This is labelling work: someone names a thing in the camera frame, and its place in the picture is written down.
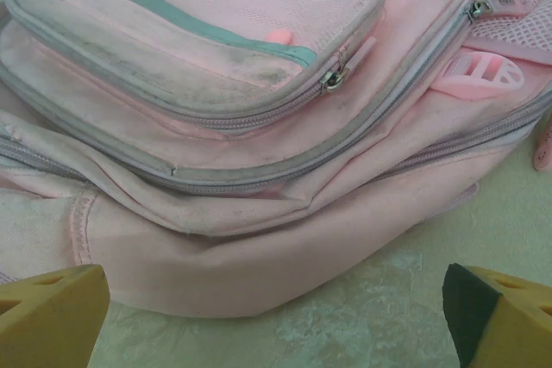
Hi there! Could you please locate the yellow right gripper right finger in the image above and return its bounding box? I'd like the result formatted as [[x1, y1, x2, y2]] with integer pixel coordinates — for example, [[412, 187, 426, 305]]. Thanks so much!
[[442, 262, 552, 368]]

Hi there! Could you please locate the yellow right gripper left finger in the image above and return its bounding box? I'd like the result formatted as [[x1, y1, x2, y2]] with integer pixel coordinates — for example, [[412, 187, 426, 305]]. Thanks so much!
[[0, 264, 111, 368]]

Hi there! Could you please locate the pink school backpack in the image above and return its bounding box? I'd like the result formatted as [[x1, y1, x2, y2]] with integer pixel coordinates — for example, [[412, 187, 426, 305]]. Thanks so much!
[[0, 0, 552, 321]]

